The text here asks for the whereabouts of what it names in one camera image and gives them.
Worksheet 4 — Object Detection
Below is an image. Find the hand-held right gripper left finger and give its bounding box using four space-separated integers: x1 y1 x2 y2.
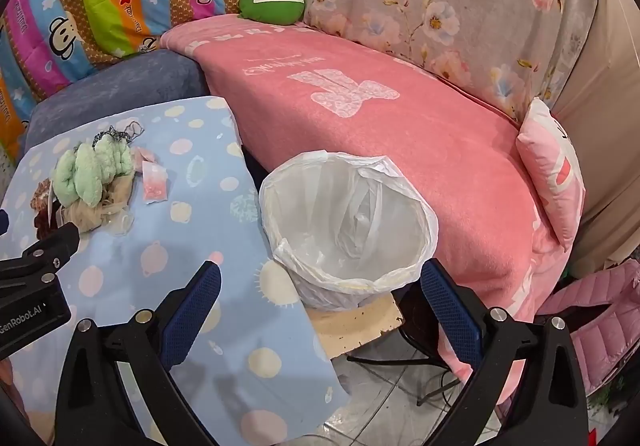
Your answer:
54 260 223 446

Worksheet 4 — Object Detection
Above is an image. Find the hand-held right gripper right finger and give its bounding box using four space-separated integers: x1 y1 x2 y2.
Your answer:
420 258 591 446

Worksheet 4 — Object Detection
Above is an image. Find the beige mesh net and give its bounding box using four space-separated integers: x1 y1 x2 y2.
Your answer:
65 173 136 232

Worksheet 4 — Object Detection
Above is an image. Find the green fluffy cloth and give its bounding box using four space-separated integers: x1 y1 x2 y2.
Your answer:
92 133 135 177
52 143 106 207

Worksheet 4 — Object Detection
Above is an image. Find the pink plastic packet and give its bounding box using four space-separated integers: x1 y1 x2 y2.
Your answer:
141 161 171 204

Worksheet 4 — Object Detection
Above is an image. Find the white lined trash bin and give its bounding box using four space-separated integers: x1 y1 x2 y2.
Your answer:
258 151 440 312

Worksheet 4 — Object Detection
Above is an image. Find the blue dotted table cloth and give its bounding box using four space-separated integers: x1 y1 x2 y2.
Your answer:
0 96 351 446

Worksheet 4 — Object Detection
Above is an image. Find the wooden board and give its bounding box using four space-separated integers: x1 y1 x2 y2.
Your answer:
305 298 403 359

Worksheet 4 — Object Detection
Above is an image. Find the pink padded jacket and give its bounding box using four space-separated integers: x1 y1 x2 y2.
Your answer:
540 258 640 397

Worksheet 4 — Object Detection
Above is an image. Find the pink and white pillow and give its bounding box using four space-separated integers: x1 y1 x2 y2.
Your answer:
516 97 586 252

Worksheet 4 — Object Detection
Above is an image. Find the blue-grey cushion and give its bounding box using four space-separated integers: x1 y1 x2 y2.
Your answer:
27 48 211 142

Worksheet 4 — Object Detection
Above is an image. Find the pink blanket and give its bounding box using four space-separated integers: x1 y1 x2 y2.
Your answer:
159 15 573 407

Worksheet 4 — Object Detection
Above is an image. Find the striped cartoon blanket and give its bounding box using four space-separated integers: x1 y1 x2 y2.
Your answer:
0 0 286 162

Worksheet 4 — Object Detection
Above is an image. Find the beige sofa cover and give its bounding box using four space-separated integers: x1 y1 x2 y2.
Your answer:
550 0 640 277

